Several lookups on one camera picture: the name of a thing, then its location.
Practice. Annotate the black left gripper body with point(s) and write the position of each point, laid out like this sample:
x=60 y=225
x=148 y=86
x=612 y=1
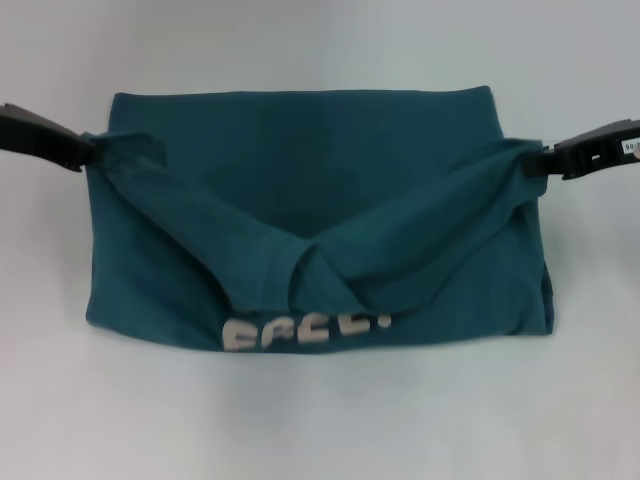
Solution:
x=35 y=135

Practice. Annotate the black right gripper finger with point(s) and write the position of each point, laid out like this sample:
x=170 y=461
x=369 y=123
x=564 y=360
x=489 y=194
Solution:
x=540 y=164

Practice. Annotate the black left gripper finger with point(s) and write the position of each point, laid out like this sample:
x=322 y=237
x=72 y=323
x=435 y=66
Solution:
x=86 y=155

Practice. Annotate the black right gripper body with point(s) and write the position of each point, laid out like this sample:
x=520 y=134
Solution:
x=595 y=150

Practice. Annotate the teal blue shirt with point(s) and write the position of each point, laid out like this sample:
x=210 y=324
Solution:
x=325 y=225

